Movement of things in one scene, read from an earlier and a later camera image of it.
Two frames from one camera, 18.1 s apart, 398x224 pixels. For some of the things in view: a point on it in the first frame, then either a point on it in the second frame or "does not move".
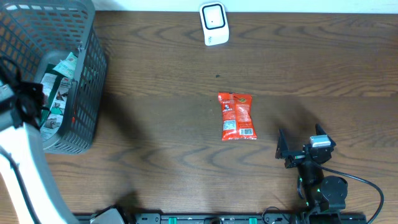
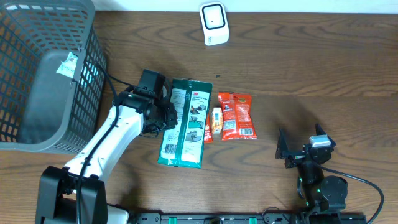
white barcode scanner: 214,23 does not move
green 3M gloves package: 57,88 → 183,145
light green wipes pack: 66,67 does not move
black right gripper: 295,157 does not move
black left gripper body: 29,91 → 163,119
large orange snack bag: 237,116 does not move
